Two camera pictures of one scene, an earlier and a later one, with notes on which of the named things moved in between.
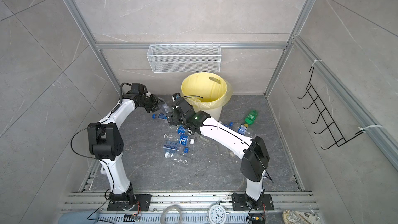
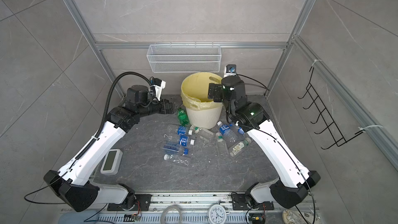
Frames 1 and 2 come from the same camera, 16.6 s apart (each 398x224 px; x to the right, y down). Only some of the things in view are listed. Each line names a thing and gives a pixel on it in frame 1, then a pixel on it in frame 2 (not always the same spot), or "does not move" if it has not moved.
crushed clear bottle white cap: (178, 159) does not move
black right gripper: (174, 115) to (219, 88)
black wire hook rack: (337, 137) does not move
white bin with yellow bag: (208, 92) does not move
